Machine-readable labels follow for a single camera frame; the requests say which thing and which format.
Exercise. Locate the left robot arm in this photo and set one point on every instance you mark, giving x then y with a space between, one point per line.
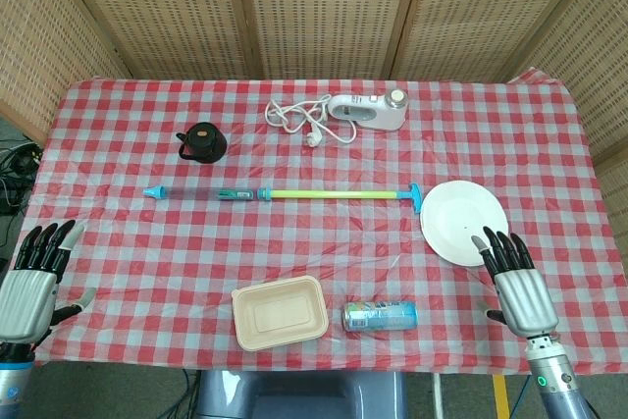
12 380

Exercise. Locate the clear tube with blue caps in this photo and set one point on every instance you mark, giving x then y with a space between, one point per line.
196 193

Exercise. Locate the light blue drink can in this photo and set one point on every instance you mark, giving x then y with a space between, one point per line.
380 316

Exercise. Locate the white handheld steamer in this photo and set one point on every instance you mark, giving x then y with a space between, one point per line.
373 112

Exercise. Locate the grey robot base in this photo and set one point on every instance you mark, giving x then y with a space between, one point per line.
299 397

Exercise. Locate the red white checkered tablecloth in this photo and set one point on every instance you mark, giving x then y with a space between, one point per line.
314 252

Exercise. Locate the black round cup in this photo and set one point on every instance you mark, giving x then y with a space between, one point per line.
202 141

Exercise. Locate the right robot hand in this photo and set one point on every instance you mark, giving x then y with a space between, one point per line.
525 298

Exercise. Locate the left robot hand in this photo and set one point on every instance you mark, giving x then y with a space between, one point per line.
27 298

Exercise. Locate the woven wooden folding screen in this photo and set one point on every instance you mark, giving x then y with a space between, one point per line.
314 7

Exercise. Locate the white round plate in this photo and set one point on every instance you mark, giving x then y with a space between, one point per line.
461 220

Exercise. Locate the beige rectangular food container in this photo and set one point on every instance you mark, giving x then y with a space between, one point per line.
279 313

